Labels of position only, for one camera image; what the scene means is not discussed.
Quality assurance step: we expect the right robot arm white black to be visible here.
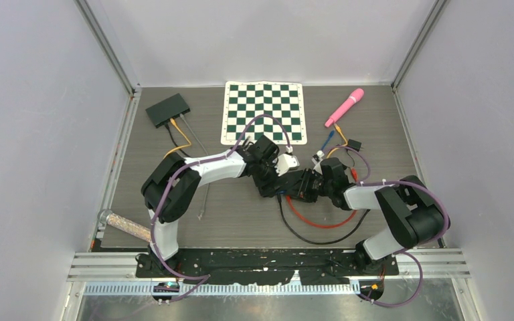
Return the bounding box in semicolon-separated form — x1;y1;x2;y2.
284;158;450;275

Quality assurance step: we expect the blue ethernet cable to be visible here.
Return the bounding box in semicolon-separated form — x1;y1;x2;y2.
319;129;336;154

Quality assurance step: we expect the green white chessboard mat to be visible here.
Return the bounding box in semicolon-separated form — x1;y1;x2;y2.
220;81;308;146

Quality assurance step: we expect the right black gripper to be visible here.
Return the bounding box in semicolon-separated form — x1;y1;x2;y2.
284;169;333;203

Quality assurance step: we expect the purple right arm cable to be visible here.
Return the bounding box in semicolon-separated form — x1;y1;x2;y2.
337;146;451;310

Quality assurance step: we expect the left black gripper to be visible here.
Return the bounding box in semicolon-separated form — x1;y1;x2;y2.
252;154;287;197

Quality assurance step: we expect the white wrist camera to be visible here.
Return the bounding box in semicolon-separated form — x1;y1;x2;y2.
312;150;325;169
274;153;300;177

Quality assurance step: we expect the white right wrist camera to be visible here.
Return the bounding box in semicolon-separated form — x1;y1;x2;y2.
312;150;325;169

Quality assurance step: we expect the black cable at flat switch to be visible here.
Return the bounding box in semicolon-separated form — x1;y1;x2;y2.
163;123;252;158

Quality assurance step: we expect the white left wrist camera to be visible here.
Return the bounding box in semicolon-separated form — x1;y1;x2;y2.
274;153;300;177

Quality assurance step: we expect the black ethernet cable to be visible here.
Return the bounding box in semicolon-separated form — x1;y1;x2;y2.
276;195;371;246

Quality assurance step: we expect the yellow cable at flat switch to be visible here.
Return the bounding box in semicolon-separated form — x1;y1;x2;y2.
163;118;193;159

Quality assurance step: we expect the glitter filled clear tube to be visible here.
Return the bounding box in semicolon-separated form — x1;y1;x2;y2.
98;209;151;242

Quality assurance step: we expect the ribbed black network switch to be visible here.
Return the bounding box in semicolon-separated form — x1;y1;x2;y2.
263;170;304;197

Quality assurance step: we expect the yellow ethernet cable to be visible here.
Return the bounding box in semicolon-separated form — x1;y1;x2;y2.
325;124;350;161

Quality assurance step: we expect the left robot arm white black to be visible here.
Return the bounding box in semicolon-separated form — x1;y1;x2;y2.
141;136;280;278

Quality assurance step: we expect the pink cylindrical device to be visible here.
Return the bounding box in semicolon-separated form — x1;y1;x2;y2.
324;88;365;128

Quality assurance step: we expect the black power adapter with cord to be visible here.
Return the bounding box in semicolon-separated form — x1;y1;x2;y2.
345;139;362;168

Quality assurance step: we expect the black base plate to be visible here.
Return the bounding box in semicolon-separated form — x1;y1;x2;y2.
135;248;399;286

